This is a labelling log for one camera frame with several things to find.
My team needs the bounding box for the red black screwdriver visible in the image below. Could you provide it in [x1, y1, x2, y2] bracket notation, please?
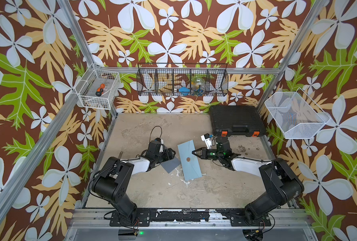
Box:
[96, 84, 106, 97]

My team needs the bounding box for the white mesh basket right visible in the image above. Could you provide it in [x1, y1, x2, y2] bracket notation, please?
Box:
[264, 88, 331, 140]

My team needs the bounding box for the white wire basket left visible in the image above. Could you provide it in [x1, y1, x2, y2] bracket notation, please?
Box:
[76, 64, 121, 110]

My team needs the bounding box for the aluminium frame rear bar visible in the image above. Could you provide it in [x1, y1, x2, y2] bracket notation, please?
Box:
[98, 66, 281, 75]

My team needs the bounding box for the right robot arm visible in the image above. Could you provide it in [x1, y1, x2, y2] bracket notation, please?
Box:
[191, 134, 305, 225]

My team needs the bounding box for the aluminium frame post left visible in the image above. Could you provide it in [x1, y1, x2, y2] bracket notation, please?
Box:
[57, 1, 118, 118]

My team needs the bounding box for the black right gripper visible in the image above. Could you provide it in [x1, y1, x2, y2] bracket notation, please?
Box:
[191, 147, 224, 161]

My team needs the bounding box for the blue object in basket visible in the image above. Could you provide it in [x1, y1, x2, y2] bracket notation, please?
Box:
[179, 87, 190, 96]

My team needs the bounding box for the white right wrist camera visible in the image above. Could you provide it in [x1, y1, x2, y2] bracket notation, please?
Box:
[201, 134, 214, 149]

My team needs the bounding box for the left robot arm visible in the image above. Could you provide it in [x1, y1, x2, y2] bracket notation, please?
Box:
[88, 138, 176, 227]

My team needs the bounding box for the black wire basket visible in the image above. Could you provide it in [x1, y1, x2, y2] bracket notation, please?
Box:
[135, 63, 229, 97]

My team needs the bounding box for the aluminium frame post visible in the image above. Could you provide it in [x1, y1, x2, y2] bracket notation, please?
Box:
[57, 1, 118, 118]
[256, 0, 330, 113]

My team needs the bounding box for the light blue envelope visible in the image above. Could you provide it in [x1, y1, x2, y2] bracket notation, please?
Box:
[177, 140, 202, 181]

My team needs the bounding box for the black plastic tool case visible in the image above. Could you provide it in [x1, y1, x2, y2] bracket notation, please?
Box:
[209, 105, 266, 137]

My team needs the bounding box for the aluminium frame post right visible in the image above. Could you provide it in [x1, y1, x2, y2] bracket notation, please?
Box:
[256, 0, 330, 113]

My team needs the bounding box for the clear plastic bottle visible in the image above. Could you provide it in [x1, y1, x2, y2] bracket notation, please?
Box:
[192, 77, 206, 96]

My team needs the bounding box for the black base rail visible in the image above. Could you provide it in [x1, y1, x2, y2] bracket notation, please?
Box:
[105, 208, 271, 228]

